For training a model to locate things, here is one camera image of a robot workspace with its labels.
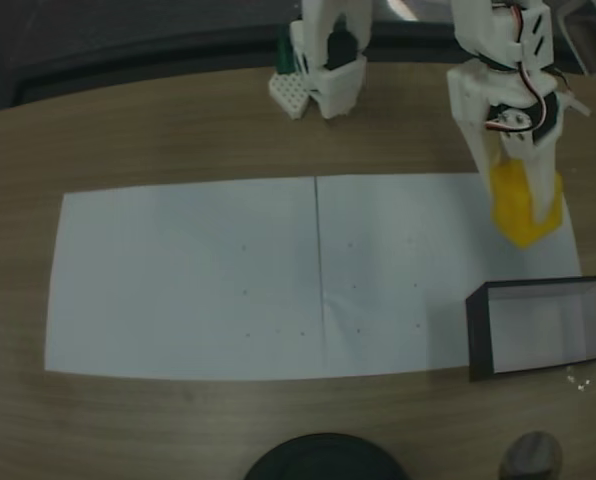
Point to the yellow cube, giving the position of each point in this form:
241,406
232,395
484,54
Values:
513,210

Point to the brown open box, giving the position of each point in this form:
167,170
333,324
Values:
538,325

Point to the metal chair legs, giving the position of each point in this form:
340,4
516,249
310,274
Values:
585,40

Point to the white paper sheet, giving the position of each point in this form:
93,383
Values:
403,260
178,280

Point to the green table clamp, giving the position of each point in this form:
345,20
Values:
285,50

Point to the small white debris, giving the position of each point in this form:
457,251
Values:
580,383

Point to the gray round knob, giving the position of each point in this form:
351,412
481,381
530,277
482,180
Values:
530,457

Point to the black round object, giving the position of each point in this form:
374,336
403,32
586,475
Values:
323,460

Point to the white perforated base plate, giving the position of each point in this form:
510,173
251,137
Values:
290,95

